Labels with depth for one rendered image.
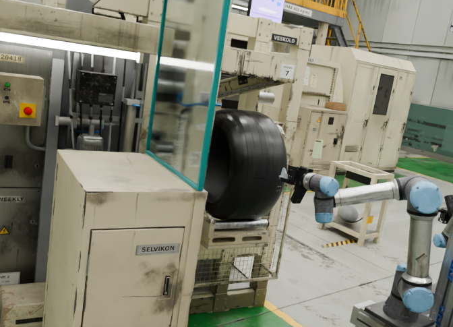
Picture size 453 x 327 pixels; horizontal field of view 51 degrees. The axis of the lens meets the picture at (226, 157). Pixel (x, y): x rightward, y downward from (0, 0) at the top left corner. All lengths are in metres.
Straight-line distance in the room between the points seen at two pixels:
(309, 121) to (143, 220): 5.70
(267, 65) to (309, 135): 4.48
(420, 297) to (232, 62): 1.46
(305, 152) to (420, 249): 5.21
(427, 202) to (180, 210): 0.96
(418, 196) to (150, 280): 1.06
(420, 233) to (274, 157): 0.74
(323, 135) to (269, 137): 5.09
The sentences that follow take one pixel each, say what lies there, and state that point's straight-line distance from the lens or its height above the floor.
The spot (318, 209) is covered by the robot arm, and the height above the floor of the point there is 1.17.
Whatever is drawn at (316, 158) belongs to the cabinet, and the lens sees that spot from 7.36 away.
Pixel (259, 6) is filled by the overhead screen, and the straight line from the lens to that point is 6.52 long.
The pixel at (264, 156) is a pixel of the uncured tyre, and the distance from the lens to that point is 2.25.
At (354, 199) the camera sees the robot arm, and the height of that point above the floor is 1.21.
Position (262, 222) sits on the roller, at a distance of 2.50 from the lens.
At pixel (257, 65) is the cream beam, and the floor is 1.71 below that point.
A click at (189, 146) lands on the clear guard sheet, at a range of 1.64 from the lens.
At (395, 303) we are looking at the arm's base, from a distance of 2.29.
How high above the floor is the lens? 1.69
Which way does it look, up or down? 11 degrees down
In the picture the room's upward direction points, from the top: 9 degrees clockwise
